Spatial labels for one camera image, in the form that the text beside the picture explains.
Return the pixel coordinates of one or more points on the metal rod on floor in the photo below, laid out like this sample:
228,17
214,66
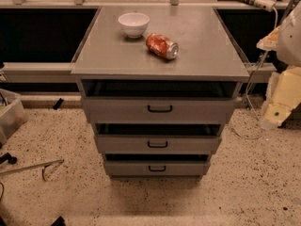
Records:
42,166

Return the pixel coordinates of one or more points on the red soda can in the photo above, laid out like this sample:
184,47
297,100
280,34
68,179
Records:
162,46

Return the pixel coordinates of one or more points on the grey top drawer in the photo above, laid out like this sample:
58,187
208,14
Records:
158,111

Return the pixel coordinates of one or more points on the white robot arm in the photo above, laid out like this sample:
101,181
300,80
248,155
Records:
289,42

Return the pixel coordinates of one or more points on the grey drawer cabinet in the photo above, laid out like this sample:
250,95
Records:
115,66

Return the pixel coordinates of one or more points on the small black floor block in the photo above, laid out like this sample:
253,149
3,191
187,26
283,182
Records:
58,104

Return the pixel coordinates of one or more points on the grey drawer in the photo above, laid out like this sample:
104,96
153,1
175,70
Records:
157,144
156,168
158,111

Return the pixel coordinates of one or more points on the clear plastic bin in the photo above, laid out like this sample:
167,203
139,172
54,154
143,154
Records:
12,114

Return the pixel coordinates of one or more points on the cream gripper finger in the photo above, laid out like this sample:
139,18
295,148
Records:
283,95
269,42

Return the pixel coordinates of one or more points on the grey bottom drawer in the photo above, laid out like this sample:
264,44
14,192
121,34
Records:
156,168

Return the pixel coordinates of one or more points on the white ceramic bowl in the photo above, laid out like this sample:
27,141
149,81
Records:
133,24

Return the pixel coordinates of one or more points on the black clamp on floor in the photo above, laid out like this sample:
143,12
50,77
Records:
9,158

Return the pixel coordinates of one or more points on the grey middle drawer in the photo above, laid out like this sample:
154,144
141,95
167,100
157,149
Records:
157,144

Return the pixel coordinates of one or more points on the black object bottom edge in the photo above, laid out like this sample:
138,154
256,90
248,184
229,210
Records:
59,222

